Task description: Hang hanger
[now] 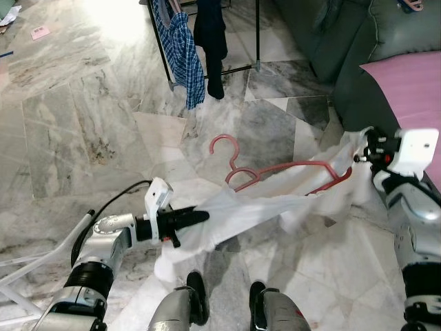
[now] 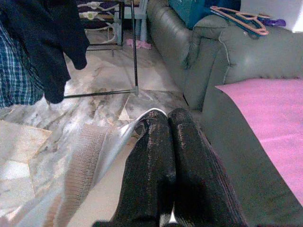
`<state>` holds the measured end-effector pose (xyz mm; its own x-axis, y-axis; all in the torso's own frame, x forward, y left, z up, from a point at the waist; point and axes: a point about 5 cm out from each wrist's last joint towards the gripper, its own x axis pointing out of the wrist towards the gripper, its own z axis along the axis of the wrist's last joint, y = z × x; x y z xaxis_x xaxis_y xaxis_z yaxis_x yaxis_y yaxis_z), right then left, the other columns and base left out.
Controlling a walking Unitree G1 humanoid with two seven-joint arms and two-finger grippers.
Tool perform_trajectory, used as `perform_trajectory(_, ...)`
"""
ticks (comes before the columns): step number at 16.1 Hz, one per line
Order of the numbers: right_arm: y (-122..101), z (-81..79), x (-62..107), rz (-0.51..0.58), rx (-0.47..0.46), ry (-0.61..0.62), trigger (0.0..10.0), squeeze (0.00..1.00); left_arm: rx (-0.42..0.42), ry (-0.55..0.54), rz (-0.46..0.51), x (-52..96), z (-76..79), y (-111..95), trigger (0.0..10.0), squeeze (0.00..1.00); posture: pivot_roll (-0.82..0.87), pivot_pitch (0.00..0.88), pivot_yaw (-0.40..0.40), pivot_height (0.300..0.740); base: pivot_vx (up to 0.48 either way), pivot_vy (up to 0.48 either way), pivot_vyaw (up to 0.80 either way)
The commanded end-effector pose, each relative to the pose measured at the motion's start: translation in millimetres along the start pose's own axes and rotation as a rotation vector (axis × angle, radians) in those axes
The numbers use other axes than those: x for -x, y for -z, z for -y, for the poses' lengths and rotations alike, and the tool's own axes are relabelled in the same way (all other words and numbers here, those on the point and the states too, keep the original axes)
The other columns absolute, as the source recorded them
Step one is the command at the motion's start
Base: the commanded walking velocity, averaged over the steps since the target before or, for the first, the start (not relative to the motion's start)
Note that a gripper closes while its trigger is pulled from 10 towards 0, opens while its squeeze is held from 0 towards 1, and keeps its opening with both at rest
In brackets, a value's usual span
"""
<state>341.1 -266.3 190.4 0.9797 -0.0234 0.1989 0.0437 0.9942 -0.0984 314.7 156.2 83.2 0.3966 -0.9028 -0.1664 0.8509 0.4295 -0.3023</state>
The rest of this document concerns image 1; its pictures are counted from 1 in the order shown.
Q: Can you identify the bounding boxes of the silver black robot leg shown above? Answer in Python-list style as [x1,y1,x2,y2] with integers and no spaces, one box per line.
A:
[147,270,210,331]
[249,280,311,331]

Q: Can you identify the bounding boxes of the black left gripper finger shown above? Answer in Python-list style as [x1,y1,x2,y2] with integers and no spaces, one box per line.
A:
[179,210,212,229]

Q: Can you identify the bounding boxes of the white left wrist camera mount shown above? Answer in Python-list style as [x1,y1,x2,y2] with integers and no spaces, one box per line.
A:
[144,177,175,243]

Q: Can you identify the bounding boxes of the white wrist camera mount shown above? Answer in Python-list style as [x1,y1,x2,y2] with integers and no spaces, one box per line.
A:
[144,177,175,243]
[391,128,441,177]

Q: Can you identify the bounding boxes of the cream white shirt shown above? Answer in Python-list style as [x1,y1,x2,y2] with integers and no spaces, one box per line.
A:
[152,130,377,285]

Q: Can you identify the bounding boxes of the silver black robot left leg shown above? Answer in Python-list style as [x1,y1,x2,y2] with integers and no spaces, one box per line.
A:
[147,270,210,331]

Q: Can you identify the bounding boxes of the dark green sofa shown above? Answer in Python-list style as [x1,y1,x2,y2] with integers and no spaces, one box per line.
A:
[275,0,441,195]

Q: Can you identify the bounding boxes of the pink paper sheet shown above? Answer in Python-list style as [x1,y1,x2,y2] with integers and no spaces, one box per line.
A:
[32,26,52,41]

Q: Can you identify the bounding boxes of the pink blanket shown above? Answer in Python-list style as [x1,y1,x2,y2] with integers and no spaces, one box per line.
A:
[359,49,441,192]

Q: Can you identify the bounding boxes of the white crumpled paper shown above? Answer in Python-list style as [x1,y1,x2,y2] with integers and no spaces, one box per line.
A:
[0,5,22,28]

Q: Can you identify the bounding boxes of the blue plaid shorts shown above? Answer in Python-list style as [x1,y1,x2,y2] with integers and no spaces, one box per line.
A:
[152,0,207,112]

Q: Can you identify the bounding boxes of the silver black robot right leg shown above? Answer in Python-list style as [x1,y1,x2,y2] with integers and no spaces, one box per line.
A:
[249,280,311,331]

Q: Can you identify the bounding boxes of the dark navy garment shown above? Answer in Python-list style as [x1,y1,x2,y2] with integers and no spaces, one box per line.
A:
[194,0,229,100]

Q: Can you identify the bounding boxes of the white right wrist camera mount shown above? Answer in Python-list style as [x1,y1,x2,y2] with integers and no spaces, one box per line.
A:
[391,128,441,177]

